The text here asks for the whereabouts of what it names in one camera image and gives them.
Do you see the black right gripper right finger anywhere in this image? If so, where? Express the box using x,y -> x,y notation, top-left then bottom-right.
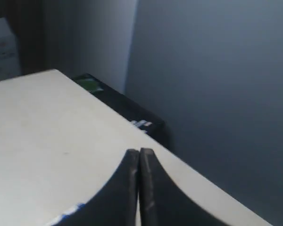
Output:
139,148 -> 226,226

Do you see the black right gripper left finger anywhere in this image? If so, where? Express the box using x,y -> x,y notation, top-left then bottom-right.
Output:
48,149 -> 139,226

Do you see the blue-capped tube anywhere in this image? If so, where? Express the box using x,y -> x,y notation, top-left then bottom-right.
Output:
46,203 -> 85,226

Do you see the black box beside table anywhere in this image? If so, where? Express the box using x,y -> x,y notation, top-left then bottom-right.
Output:
72,73 -> 170,148

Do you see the white cardboard box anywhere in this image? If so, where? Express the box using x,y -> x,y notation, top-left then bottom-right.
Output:
0,17 -> 22,81

